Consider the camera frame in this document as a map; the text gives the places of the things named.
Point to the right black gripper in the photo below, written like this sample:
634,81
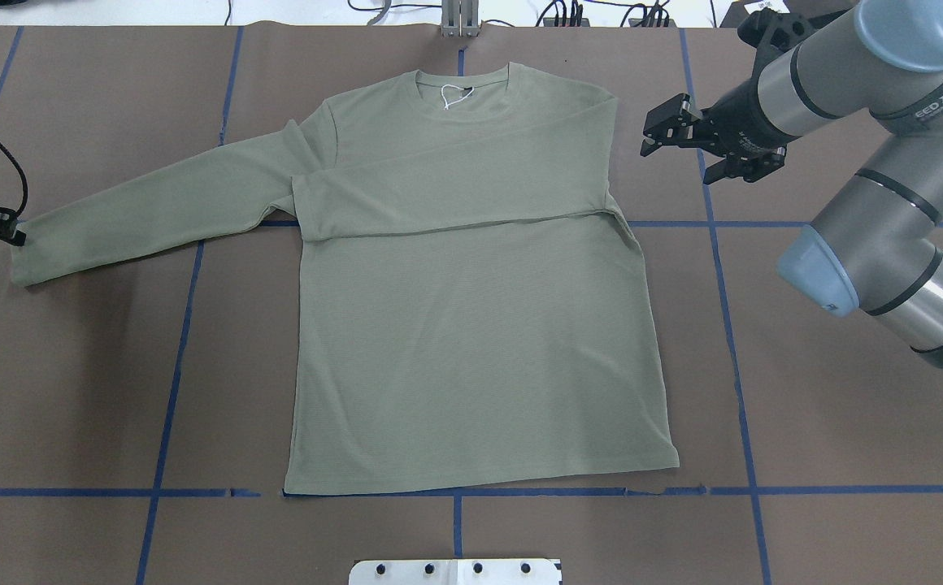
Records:
744,122

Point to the olive green long-sleeve shirt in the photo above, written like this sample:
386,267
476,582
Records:
473,304

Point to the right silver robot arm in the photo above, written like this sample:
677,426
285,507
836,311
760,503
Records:
868,249

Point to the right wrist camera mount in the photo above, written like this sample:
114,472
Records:
773,33

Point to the aluminium frame post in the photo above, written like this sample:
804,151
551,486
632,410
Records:
460,18

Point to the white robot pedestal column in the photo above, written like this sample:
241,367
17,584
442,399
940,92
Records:
515,570

